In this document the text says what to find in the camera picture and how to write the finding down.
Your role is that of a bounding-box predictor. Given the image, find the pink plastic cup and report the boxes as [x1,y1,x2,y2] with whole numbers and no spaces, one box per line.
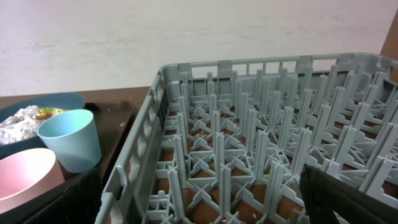
[1,148,65,213]

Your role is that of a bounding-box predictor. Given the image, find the dark blue plate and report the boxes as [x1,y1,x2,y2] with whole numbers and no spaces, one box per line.
[1,93,85,159]

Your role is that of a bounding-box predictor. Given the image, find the dark brown serving tray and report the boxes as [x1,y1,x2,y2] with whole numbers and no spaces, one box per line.
[0,100,140,224]

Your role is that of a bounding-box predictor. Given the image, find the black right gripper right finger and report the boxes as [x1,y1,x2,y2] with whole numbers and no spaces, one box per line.
[299,166,397,224]

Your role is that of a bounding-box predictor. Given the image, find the yellow green snack wrapper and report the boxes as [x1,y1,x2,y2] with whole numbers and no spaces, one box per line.
[35,108,68,120]

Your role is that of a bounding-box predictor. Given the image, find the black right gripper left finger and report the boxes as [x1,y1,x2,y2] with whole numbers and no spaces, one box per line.
[23,168,103,224]

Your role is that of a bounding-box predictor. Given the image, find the aluminium foil ball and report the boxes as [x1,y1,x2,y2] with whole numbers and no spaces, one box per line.
[1,105,42,145]

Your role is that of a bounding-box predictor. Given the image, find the grey plastic dishwasher rack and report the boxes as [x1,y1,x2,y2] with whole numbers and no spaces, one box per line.
[96,53,397,223]

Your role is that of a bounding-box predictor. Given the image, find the light blue plastic cup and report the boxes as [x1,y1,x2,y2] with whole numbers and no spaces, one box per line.
[37,109,101,173]

